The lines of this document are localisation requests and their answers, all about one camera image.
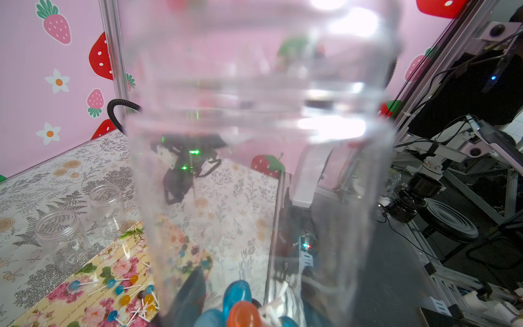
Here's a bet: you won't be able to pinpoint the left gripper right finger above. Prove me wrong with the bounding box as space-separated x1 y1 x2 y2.
300 286 347 326

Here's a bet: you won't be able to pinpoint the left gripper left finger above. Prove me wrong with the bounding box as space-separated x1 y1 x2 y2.
159 267 206 327

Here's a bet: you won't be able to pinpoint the clear candy jar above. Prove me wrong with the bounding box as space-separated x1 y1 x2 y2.
89 184 128 241
35 210 91 274
121 1 401 326

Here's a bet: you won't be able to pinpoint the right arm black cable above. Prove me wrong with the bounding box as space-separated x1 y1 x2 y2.
107 97 142 136

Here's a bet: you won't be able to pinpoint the floral yellow tray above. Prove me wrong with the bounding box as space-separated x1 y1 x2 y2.
7 216 213 327

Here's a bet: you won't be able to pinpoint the poured candies on tray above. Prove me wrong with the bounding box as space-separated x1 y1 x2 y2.
65 240 213 327

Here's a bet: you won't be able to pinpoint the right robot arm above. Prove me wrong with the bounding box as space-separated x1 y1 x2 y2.
151 134 226 205

